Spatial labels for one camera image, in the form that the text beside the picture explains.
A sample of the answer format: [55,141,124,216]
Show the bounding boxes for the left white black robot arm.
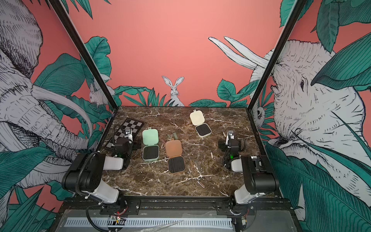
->
[61,136,133,204]

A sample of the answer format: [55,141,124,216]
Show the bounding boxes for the black white checkerboard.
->
[105,117,145,151]

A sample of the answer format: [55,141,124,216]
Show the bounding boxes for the cream clipper case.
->
[189,109,212,138]

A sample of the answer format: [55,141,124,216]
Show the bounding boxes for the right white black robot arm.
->
[218,139,280,205]

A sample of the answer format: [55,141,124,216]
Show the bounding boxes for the white perforated strip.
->
[63,217,234,229]

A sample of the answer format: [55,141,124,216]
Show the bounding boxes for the black aluminium front rail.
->
[56,196,295,218]

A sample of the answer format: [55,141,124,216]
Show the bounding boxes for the black frame post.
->
[247,0,308,111]
[47,0,119,111]

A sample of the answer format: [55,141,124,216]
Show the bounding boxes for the brown clipper case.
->
[165,139,186,174]

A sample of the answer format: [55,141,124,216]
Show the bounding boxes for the right black frame post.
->
[247,0,308,111]

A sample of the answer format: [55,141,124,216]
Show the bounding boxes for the left black frame post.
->
[47,0,119,111]

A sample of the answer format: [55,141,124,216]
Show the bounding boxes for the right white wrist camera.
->
[226,130,234,146]

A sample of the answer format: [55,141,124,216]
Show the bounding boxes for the mint green clipper case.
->
[142,128,159,162]

